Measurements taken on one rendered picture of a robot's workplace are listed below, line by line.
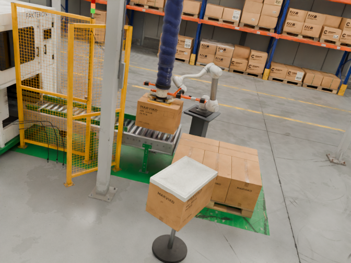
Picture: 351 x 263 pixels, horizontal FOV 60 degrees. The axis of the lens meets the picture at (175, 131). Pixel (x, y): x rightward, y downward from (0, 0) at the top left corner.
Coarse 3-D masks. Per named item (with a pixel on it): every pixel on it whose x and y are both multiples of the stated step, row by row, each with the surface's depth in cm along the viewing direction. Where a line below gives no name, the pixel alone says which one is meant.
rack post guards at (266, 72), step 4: (124, 40) 1136; (192, 56) 1112; (192, 60) 1117; (192, 64) 1124; (264, 72) 1095; (268, 72) 1091; (264, 76) 1099; (340, 88) 1080; (344, 88) 1072; (340, 92) 1080; (344, 96) 1083
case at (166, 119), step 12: (144, 96) 458; (144, 108) 441; (156, 108) 436; (168, 108) 432; (180, 108) 449; (144, 120) 449; (156, 120) 444; (168, 120) 439; (180, 120) 478; (168, 132) 447
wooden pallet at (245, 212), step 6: (210, 204) 415; (216, 204) 425; (228, 204) 410; (222, 210) 416; (228, 210) 417; (234, 210) 419; (240, 210) 421; (246, 210) 409; (252, 210) 408; (246, 216) 413
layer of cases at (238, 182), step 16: (192, 144) 459; (208, 144) 468; (224, 144) 476; (176, 160) 411; (208, 160) 425; (224, 160) 432; (240, 160) 439; (256, 160) 447; (224, 176) 395; (240, 176) 401; (256, 176) 407; (224, 192) 404; (240, 192) 399; (256, 192) 395
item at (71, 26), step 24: (72, 24) 322; (96, 24) 342; (72, 48) 333; (72, 72) 345; (72, 96) 358; (96, 96) 384; (72, 120) 372; (120, 120) 425; (96, 144) 417; (120, 144) 443; (72, 168) 408; (96, 168) 434
